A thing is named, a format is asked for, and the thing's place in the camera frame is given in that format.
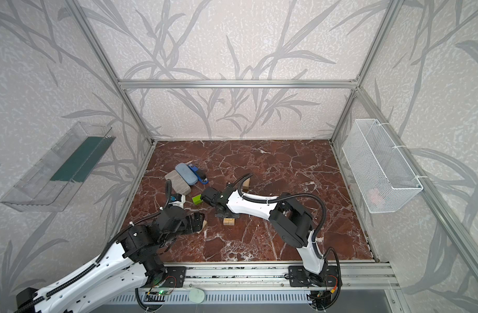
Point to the grey sponge block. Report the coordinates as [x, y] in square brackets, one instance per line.
[179, 185]

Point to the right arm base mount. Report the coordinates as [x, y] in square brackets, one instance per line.
[329, 277]

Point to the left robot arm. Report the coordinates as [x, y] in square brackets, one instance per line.
[130, 260]

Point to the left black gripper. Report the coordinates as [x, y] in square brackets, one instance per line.
[198, 222]

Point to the light blue oval case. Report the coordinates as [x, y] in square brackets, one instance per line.
[186, 173]

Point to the pale green round disc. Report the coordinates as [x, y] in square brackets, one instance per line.
[196, 296]

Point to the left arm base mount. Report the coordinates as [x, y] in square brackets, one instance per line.
[173, 277]

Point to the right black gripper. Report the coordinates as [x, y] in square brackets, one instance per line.
[208, 195]

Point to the blue black tool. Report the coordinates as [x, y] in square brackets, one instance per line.
[201, 175]

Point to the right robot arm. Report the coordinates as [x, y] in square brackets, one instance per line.
[292, 221]

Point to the white wire mesh basket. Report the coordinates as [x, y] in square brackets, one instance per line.
[377, 162]

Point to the clear plastic wall tray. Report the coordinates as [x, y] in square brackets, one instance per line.
[51, 183]

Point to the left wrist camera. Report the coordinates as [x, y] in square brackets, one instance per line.
[177, 200]

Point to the aluminium front rail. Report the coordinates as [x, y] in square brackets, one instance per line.
[216, 276]

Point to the green block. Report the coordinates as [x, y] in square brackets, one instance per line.
[197, 200]

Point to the pink object in basket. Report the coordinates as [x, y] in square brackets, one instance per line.
[376, 197]

